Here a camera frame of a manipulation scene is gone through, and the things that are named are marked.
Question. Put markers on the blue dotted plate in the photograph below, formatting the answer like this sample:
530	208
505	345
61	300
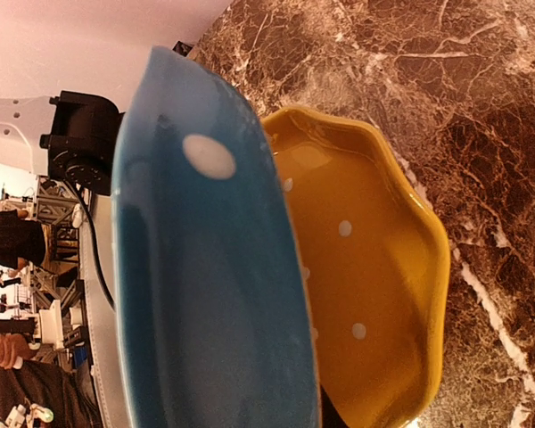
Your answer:
213	320

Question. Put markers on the person in black shirt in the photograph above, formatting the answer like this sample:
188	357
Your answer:
21	240

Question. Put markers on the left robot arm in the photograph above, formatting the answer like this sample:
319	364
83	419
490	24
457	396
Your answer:
69	137

